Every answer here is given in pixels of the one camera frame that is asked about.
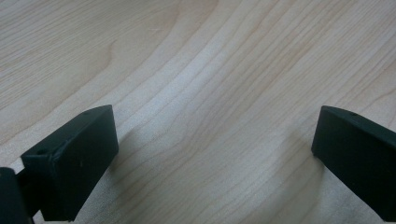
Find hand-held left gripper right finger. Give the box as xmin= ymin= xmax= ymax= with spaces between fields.
xmin=310 ymin=105 xmax=396 ymax=223

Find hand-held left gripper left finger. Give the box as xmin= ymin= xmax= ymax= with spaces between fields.
xmin=20 ymin=105 xmax=120 ymax=223

